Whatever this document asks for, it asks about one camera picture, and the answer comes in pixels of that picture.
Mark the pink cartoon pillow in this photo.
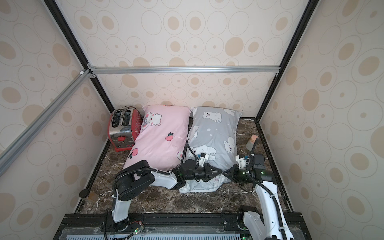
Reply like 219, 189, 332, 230
123, 105, 191, 171

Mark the grey polar bear pillow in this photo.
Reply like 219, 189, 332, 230
178, 106, 243, 193

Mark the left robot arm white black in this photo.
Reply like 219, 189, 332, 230
111, 143, 223, 225

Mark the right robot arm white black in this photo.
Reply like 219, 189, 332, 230
223, 138, 294, 240

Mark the small bottle with cork lid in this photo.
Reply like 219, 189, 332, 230
246, 135, 259, 151

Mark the red and chrome toaster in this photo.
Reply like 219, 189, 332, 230
108, 107, 143, 152

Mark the black round knob on floor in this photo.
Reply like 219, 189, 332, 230
79, 189, 99, 203

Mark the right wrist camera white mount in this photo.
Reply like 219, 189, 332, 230
236, 155, 248, 170

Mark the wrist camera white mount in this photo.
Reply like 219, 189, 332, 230
236, 155, 248, 170
197, 153, 210, 167

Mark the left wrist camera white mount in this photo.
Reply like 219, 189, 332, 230
197, 153, 210, 167

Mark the black base rail with electronics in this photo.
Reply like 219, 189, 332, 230
53, 212, 313, 240

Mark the horizontal aluminium frame rail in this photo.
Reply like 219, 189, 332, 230
90, 66, 280, 74

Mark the left diagonal aluminium rail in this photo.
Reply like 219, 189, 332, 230
1, 70, 91, 175

